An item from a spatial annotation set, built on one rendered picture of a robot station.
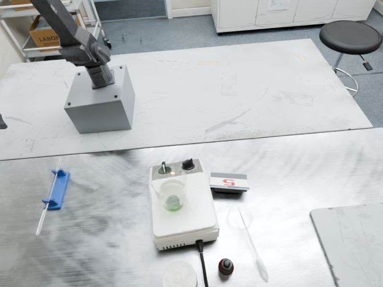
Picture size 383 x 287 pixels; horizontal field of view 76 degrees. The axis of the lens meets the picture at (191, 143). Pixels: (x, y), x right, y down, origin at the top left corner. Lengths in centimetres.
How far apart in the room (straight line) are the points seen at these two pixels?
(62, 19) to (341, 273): 74
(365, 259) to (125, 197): 52
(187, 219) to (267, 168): 27
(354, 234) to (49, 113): 89
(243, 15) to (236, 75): 204
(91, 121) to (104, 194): 22
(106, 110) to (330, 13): 288
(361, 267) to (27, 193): 76
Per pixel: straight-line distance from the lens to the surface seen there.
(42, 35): 271
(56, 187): 70
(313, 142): 75
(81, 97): 74
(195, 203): 50
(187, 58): 100
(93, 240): 61
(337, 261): 60
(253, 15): 296
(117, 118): 72
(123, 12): 347
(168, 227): 48
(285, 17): 309
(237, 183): 59
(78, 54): 67
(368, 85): 267
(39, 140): 85
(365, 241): 64
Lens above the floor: 144
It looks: 52 degrees down
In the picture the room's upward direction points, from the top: 4 degrees counter-clockwise
